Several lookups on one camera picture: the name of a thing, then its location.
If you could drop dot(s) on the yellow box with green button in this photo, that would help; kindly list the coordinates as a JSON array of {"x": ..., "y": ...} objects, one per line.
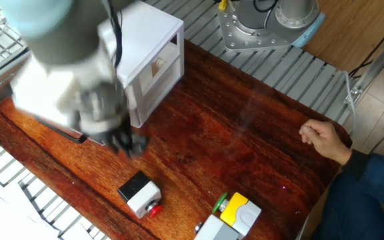
[{"x": 233, "y": 206}]

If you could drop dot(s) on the white paper sheet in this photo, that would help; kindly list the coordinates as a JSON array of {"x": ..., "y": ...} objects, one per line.
[{"x": 8, "y": 213}]

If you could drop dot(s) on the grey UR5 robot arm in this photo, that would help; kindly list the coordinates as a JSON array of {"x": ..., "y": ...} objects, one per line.
[{"x": 65, "y": 66}]

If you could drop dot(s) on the white grey push-button box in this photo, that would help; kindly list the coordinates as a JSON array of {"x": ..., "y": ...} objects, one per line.
[{"x": 215, "y": 231}]

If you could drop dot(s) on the person in dark blue jacket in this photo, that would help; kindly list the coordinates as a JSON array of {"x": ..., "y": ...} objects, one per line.
[{"x": 355, "y": 210}]

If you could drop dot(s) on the white plastic drawer cabinet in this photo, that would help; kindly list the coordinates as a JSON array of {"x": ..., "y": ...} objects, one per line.
[{"x": 152, "y": 40}]

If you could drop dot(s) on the person's right hand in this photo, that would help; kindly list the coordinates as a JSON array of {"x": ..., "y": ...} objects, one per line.
[{"x": 323, "y": 140}]

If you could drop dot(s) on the glossy wood grain table mat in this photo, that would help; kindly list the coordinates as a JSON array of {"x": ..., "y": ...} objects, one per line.
[{"x": 212, "y": 133}]

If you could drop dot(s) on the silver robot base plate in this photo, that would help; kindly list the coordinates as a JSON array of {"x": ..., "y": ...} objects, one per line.
[{"x": 245, "y": 41}]

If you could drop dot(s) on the aluminium frame leg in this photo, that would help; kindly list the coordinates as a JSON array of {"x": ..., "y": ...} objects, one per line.
[{"x": 378, "y": 60}]

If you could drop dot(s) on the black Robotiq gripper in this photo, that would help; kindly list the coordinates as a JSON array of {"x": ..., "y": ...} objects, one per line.
[{"x": 118, "y": 135}]

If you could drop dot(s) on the right forearm in dark sleeve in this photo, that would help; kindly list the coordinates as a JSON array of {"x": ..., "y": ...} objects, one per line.
[{"x": 375, "y": 176}]

